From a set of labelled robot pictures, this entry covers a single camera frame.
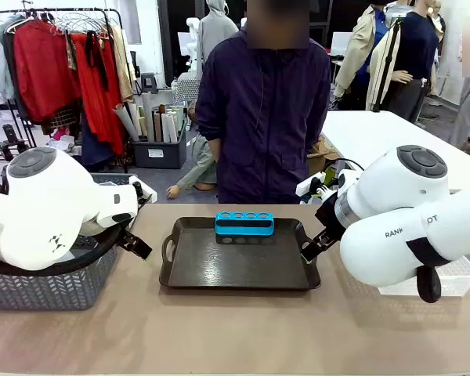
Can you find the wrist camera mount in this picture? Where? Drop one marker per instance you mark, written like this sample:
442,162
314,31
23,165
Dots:
141,192
317,184

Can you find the navy garment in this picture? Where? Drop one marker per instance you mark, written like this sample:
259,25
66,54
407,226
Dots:
94,145

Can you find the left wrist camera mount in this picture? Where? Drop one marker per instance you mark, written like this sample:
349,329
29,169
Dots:
141,192

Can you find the child mannequin in grey sweater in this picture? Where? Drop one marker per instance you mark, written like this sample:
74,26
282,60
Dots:
196,164

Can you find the person in purple jacket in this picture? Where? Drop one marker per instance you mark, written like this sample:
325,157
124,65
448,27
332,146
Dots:
262,117

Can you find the white mannequin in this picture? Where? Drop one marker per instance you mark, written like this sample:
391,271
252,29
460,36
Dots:
194,43

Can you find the dark grey storage bin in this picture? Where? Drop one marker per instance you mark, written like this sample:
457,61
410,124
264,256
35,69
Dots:
160,154

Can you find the mannequin in beige trench coat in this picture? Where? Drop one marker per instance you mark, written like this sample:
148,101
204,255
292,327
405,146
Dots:
362,51

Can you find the cardboard box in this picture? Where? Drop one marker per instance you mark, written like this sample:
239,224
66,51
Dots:
317,156

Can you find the black clothes rack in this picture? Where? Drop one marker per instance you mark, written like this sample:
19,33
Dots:
82,10

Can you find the large grey plastic basket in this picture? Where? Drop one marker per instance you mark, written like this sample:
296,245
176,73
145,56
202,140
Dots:
43,291

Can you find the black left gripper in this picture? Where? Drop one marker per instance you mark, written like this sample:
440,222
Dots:
125,235

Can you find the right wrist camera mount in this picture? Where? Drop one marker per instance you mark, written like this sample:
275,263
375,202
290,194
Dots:
317,184

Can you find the black scarf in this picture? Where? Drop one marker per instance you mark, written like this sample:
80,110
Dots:
92,51

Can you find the grey plastic basket with label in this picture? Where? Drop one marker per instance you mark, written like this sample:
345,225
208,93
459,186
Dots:
109,179

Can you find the blue test tube rack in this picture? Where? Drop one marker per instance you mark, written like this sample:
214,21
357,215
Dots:
244,229

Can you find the white plastic basket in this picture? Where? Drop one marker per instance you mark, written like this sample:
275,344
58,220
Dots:
454,274

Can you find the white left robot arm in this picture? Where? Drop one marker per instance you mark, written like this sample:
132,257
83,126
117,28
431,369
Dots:
43,203

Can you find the pale grey garment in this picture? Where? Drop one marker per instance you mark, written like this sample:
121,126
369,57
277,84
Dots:
0,58

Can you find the person's right forearm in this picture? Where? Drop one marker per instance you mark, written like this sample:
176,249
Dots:
214,149

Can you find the beige garment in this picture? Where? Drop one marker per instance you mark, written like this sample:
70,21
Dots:
123,70

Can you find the dark brown serving tray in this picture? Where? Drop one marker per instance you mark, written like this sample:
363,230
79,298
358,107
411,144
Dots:
239,266

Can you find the tall grey paper roll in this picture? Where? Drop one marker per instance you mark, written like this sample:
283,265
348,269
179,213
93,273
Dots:
149,117

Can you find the red shirt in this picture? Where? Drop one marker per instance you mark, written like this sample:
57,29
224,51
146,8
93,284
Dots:
43,70

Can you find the black camera on tripod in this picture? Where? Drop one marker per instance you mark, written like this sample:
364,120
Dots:
9,135

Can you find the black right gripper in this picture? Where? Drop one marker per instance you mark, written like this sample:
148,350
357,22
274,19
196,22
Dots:
330,215

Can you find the pale cone paper roll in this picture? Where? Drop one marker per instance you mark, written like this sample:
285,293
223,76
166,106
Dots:
127,123

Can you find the white table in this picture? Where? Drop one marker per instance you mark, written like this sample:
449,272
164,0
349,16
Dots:
368,133

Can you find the black stool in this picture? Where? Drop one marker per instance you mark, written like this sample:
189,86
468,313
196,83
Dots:
149,82

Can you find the cream coat with black trim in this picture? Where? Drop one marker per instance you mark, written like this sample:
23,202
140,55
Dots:
378,78

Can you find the mannequin in grey hoodie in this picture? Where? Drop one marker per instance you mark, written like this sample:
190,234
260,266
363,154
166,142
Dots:
215,35

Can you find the white paper roll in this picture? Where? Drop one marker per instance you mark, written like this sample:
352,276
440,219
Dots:
166,127

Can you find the figure in grey trousers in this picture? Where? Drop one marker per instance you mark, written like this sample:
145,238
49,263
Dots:
468,113

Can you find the brown paper roll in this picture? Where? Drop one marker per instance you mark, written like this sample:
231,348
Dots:
157,127

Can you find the mannequin in navy sweater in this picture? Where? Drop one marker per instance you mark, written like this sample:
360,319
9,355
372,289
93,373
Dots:
415,47

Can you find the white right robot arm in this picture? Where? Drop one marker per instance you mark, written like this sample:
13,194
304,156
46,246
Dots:
395,243

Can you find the red dress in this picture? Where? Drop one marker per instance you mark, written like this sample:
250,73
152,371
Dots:
98,105

